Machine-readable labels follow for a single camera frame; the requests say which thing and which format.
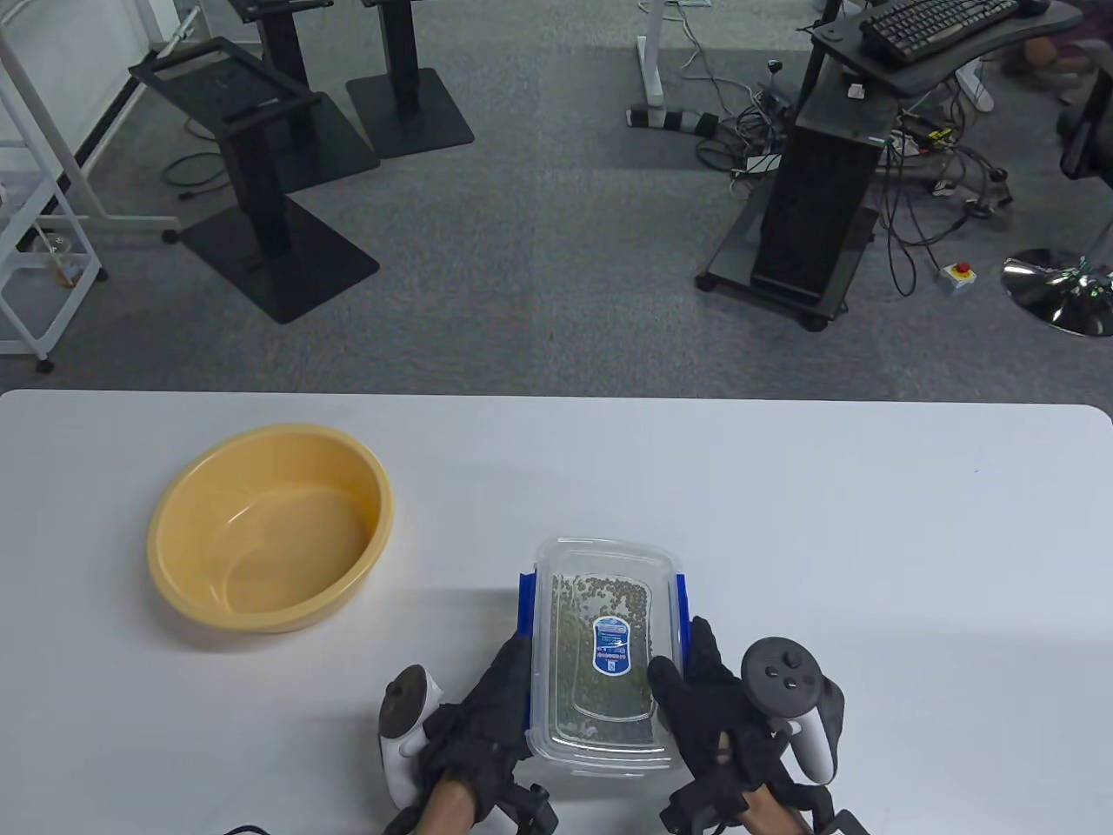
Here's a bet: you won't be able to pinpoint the person's left hand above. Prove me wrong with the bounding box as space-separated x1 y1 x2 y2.
417 633 536 797

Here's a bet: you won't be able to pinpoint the person's right hand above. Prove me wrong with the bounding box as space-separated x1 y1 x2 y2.
648 616 789 791

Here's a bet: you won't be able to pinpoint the green mung beans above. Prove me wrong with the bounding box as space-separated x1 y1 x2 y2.
550 574 655 749

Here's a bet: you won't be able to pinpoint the clear container with blue clips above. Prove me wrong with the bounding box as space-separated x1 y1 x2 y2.
518 537 693 778

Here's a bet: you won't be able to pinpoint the clear plastic container lid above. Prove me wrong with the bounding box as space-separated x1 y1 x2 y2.
529 537 684 772

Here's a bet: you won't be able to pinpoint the yellow plastic basin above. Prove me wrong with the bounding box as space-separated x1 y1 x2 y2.
147 424 396 633

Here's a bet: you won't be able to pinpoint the person's left forearm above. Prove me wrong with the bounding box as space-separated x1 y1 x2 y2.
419 772 481 835

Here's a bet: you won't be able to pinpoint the person's right forearm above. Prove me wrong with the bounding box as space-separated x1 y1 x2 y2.
737 783 816 835

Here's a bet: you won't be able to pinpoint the white and black left controller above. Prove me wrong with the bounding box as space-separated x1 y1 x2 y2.
378 665 447 811

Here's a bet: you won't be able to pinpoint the white and black controller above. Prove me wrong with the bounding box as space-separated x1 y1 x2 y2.
378 665 447 811
740 638 847 784

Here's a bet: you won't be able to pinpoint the white and black right controller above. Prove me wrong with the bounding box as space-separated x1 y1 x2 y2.
740 638 847 784

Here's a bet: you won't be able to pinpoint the black wheeled cart base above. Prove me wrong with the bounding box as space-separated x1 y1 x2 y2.
695 204 880 332

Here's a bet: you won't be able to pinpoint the black floor stand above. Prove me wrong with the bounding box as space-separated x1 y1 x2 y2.
129 35 382 325
345 0 477 160
228 0 382 195

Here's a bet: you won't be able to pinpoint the black computer tower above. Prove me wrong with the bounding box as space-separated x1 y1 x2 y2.
751 83 897 305

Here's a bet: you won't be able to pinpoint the chrome chair base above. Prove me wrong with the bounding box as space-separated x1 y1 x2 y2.
1001 247 1113 338

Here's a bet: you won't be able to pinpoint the white metal rack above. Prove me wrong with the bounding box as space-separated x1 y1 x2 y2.
0 83 110 375

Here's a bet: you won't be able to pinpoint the white desk leg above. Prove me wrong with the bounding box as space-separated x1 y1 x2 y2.
636 0 670 110

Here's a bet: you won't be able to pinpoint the black keyboard desk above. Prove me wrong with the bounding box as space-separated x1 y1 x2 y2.
800 0 1084 99

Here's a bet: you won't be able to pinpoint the black keyboard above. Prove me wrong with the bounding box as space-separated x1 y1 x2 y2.
860 0 1019 67

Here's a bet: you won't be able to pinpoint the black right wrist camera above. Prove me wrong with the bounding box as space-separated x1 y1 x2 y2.
659 777 742 835

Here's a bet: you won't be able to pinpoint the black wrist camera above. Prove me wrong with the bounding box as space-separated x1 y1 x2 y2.
483 781 560 835
659 777 742 835

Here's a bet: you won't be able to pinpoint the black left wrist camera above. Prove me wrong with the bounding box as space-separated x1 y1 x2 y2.
483 781 560 835

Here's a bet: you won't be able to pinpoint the tangle of floor cables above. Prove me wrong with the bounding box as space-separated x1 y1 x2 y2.
676 0 1016 298

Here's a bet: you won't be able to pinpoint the white frame stand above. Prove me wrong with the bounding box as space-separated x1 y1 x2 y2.
0 0 185 246

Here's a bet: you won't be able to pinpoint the black looped floor cable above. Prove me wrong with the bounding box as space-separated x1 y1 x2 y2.
163 151 233 204

